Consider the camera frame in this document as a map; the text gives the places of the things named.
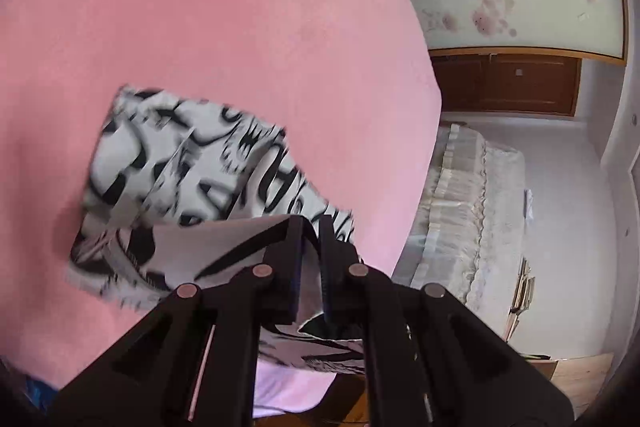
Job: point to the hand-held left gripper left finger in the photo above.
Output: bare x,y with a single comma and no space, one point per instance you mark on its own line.
298,267

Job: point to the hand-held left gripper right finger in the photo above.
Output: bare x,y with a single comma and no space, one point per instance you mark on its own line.
325,277

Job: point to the white black-lettered garment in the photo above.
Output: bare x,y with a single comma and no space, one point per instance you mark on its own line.
150,167

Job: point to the white lace curtain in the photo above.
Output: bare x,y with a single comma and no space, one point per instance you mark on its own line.
465,217

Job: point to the stack of cardboard pieces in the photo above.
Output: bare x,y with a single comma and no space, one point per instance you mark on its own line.
522,292

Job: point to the brown wooden door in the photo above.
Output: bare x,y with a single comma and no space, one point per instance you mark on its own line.
505,82

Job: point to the cardboard box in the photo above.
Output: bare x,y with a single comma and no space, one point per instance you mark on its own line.
575,372

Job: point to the pink bed sheet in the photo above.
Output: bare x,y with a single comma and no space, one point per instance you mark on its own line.
225,7

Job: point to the blue cloth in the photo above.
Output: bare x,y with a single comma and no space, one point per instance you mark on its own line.
39,394

